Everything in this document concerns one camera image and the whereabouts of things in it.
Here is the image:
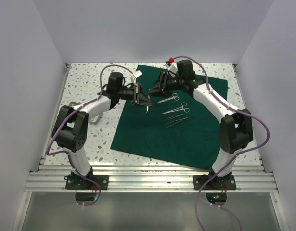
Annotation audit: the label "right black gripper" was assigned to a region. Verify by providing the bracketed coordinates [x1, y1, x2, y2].
[148, 71, 184, 98]

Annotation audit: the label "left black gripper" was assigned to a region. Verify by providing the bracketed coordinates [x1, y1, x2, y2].
[117, 83, 153, 106]

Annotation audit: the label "silver surgical scissors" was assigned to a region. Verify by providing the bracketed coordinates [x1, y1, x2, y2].
[157, 93, 180, 103]

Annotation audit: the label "silver hemostat forceps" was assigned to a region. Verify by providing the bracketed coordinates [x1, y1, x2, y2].
[162, 102, 190, 115]

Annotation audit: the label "short tweezers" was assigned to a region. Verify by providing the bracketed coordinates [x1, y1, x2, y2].
[168, 114, 184, 120]

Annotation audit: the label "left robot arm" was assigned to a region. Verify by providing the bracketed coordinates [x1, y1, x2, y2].
[52, 71, 153, 189]

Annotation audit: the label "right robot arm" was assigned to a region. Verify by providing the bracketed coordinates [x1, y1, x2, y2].
[148, 60, 253, 189]

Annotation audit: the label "green surgical drape cloth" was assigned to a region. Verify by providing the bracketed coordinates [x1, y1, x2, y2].
[110, 64, 229, 169]

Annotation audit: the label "metal instrument tray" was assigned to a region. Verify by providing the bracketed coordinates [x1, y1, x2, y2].
[68, 102, 103, 125]

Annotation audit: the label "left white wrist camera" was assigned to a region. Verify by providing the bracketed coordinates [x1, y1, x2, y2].
[130, 70, 142, 84]

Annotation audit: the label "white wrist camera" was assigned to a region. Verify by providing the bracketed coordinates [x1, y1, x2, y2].
[130, 70, 142, 84]
[165, 58, 177, 74]

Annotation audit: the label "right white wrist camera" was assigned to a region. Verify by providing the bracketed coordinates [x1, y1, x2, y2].
[165, 58, 177, 74]

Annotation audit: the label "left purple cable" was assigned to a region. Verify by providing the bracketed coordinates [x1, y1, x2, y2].
[45, 64, 136, 206]

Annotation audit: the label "purple cable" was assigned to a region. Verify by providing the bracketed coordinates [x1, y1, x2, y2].
[45, 64, 136, 206]
[174, 55, 270, 231]

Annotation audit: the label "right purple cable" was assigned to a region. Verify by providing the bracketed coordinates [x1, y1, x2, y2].
[174, 55, 270, 231]

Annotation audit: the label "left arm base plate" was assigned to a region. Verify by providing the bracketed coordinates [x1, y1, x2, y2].
[64, 174, 109, 190]

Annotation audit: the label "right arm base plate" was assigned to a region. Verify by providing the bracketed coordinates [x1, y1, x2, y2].
[193, 174, 237, 191]

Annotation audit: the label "aluminium rail frame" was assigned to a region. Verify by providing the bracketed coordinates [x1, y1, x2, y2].
[25, 63, 277, 193]

